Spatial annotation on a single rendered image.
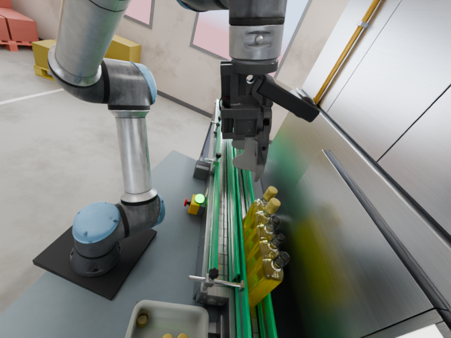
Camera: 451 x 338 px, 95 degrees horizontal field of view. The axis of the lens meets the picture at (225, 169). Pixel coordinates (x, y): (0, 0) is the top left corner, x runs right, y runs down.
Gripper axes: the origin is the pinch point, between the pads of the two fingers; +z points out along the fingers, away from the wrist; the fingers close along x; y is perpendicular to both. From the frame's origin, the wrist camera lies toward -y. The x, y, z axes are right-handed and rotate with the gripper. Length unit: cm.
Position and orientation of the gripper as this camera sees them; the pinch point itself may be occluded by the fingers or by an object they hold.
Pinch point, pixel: (258, 167)
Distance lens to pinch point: 43.3
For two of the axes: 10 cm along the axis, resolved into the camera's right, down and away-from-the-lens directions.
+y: -10.0, 0.1, 0.1
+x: 0.0, 6.0, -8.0
